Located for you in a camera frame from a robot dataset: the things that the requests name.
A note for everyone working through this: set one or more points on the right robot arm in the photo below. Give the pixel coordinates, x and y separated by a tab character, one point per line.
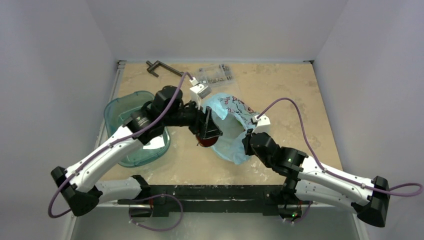
305	181

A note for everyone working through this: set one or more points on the clear plastic organizer box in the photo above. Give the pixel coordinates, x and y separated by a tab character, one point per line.
220	78

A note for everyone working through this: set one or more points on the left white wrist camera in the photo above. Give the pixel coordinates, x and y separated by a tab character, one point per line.
198	92

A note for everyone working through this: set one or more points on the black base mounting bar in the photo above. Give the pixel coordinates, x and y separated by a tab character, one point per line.
268	200

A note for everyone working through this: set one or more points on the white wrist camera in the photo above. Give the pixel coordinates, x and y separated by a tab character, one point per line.
198	92
262	123

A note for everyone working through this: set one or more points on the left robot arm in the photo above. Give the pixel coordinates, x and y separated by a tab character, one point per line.
80	184

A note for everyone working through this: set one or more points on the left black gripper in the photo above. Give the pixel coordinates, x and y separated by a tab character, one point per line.
210	128

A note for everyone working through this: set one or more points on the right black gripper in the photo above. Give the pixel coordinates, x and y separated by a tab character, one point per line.
250	139

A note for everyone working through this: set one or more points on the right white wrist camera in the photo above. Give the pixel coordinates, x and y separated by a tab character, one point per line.
262	123

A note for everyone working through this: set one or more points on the red fake apple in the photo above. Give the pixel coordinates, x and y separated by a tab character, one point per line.
206	143

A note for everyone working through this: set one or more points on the light blue plastic bag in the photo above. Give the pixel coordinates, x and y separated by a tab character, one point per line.
233	117

